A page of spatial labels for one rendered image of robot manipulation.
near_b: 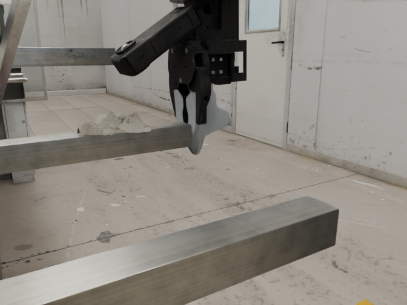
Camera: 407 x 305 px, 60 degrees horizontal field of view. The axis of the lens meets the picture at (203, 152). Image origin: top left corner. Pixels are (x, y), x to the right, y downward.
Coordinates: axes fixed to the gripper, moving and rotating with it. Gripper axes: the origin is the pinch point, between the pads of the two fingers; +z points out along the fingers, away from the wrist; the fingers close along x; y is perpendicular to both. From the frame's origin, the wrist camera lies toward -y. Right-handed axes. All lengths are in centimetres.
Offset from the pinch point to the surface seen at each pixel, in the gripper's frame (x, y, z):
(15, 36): -17.3, -20.3, -13.9
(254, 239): -26.6, -9.8, -1.6
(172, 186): 184, 81, 85
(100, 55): 23.4, -4.6, -12.2
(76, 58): 23.4, -8.9, -12.0
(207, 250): -26.5, -13.1, -2.0
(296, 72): 212, 231, 12
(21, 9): -18.4, -19.8, -15.3
